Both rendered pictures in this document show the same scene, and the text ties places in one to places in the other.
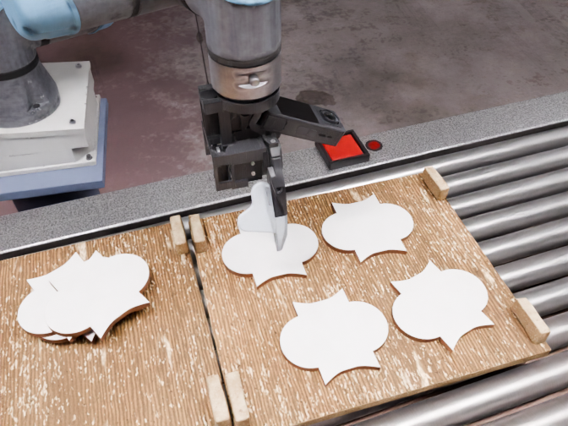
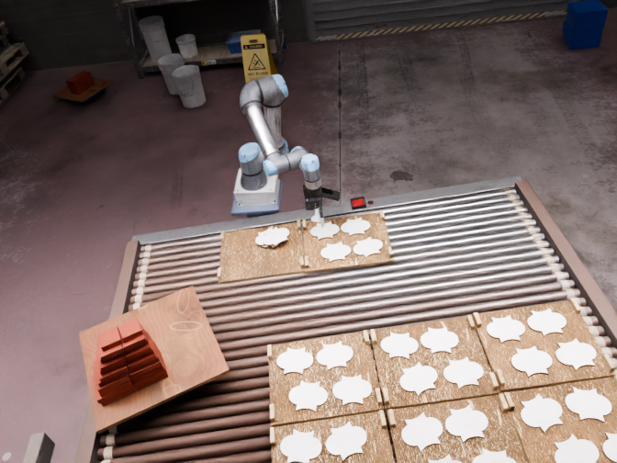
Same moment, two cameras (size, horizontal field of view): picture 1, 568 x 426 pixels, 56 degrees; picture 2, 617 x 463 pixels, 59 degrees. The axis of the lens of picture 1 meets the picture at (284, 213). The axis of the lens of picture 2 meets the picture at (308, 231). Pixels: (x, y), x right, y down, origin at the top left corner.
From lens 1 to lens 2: 192 cm
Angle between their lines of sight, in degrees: 15
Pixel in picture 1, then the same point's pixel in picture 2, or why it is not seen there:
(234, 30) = (308, 175)
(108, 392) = (276, 259)
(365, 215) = (355, 223)
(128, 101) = (294, 174)
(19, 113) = (255, 186)
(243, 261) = (316, 232)
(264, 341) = (317, 252)
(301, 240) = (333, 229)
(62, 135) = (267, 194)
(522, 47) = (550, 146)
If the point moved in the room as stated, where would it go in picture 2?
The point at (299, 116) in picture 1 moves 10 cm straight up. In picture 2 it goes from (327, 193) to (324, 175)
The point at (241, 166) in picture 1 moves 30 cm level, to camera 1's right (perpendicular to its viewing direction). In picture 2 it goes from (312, 204) to (375, 208)
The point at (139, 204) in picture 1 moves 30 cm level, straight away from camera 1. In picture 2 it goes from (289, 217) to (284, 183)
